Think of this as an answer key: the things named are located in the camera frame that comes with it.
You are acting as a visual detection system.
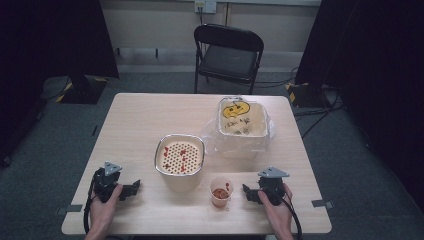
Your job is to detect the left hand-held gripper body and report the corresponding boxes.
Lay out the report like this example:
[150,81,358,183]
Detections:
[92,161,124,204]

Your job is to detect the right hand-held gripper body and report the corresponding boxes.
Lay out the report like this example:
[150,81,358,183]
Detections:
[257,165,291,206]

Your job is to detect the clear plastic cup with red dregs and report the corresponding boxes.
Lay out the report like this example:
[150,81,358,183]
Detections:
[209,176,235,210]

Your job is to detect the person's right hand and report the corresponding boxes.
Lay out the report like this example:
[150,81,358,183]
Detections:
[257,183,294,233]

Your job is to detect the person's left hand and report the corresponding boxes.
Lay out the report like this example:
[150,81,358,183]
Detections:
[89,183,125,232]

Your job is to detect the grey tape strip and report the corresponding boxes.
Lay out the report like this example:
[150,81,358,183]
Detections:
[311,198,335,211]
[55,203,84,216]

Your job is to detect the beige bin with perforated strainer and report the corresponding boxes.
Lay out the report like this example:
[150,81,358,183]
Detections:
[153,133,206,194]

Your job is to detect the beige bin with clear bag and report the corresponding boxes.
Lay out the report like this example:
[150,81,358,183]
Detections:
[199,95,277,160]

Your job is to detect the black stand base with yellow stripes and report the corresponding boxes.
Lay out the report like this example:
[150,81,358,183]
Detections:
[54,74,110,106]
[284,81,332,109]

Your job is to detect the black folding chair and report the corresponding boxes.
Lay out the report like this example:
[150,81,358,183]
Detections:
[192,23,265,96]

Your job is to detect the dark curtain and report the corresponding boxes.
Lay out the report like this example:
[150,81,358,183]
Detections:
[0,0,120,168]
[294,0,424,214]

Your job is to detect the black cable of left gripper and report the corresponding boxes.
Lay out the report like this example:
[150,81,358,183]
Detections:
[82,173,100,235]

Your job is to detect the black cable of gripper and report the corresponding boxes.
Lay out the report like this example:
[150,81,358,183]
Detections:
[82,173,100,235]
[281,192,304,240]

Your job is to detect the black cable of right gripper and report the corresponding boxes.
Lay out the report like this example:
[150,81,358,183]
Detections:
[281,192,304,240]

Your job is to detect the black floor cables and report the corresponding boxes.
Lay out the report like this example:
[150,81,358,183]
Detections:
[253,66,345,140]

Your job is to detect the white wall socket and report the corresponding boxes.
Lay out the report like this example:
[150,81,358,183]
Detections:
[194,0,218,15]

